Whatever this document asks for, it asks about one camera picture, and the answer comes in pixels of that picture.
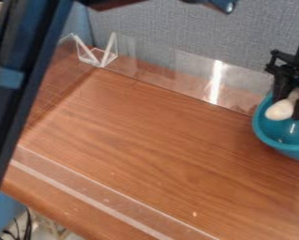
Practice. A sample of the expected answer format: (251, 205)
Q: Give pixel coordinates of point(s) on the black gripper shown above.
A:
(283, 67)

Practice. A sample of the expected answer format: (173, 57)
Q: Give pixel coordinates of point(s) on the white plush mushroom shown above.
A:
(283, 108)

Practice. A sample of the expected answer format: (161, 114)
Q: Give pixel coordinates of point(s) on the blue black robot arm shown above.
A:
(31, 25)

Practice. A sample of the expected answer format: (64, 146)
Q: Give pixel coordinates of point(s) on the blue plastic bowl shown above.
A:
(278, 134)

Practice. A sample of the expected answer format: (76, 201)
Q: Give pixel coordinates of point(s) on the clear acrylic back barrier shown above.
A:
(225, 85)

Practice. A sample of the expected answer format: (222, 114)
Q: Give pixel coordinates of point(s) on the clear acrylic barrier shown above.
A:
(225, 85)
(107, 200)

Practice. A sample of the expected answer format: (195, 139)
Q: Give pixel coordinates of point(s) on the clear acrylic front barrier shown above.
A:
(107, 200)

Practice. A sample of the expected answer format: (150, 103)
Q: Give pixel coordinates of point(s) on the clear acrylic corner bracket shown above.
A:
(91, 55)

